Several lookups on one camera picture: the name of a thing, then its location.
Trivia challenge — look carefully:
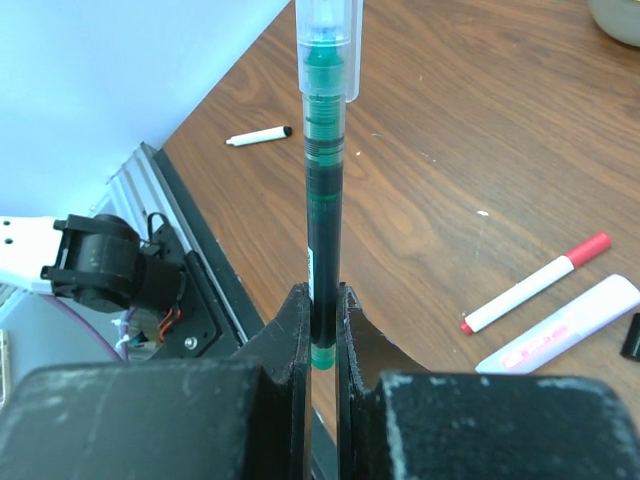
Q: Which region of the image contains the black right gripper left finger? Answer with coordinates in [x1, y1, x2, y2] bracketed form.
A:
[1, 284, 312, 479]

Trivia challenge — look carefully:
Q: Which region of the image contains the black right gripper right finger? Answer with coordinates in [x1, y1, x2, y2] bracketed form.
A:
[335, 285, 639, 479]

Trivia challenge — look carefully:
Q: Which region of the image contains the black pen cap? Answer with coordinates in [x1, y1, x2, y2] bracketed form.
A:
[620, 313, 640, 362]

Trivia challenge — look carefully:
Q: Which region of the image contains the pink highlighter pen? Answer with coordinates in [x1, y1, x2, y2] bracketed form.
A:
[475, 274, 639, 375]

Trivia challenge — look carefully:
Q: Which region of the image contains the white red marker pen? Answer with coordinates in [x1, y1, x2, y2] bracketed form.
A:
[460, 232, 612, 335]

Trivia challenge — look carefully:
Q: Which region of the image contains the white black marker pen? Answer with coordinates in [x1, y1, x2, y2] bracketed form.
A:
[225, 125, 293, 147]

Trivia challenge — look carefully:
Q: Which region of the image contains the green pen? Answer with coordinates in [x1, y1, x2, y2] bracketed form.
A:
[302, 45, 346, 370]

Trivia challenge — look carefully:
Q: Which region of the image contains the clear pen cap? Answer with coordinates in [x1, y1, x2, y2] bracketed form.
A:
[295, 0, 364, 103]

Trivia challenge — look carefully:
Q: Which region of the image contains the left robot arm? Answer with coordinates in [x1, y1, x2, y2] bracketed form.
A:
[1, 212, 187, 313]

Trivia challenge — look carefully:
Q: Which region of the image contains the beige ceramic bowl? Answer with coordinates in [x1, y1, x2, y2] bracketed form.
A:
[587, 0, 640, 47]

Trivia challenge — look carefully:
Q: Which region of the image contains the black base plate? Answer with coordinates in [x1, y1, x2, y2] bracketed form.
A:
[137, 144, 339, 479]

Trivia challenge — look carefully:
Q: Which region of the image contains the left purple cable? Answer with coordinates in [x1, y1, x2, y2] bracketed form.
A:
[44, 294, 139, 362]

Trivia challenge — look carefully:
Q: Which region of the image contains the aluminium frame rail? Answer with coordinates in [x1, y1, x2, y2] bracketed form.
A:
[89, 142, 260, 357]

